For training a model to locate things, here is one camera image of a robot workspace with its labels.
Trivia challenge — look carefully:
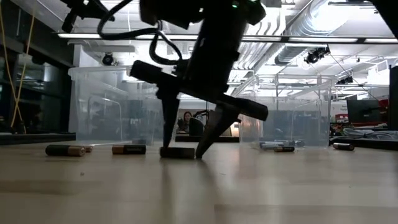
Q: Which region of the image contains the white cable with plug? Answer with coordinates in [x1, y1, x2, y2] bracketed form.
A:
[343, 128, 398, 141]

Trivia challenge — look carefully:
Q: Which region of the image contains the clear plastic bin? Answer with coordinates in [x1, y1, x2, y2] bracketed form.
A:
[238, 74, 333, 149]
[67, 65, 165, 146]

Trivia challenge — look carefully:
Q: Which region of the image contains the black office chair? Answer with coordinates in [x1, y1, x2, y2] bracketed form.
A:
[188, 117, 205, 136]

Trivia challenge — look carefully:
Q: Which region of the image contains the person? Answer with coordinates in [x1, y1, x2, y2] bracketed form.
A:
[178, 111, 194, 134]

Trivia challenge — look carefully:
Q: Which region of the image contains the yellow cable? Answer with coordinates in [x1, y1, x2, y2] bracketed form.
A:
[0, 0, 35, 129]

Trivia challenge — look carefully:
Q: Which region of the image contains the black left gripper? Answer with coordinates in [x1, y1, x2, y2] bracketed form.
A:
[129, 9, 269, 159]

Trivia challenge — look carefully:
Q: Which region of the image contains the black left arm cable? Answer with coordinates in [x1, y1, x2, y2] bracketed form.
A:
[96, 0, 185, 67]

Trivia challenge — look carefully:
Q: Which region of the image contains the black monitor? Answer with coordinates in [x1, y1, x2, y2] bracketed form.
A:
[346, 99, 382, 124]

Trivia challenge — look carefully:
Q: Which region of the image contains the black ceiling spotlight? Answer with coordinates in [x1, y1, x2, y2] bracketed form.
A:
[101, 52, 115, 67]
[303, 45, 331, 65]

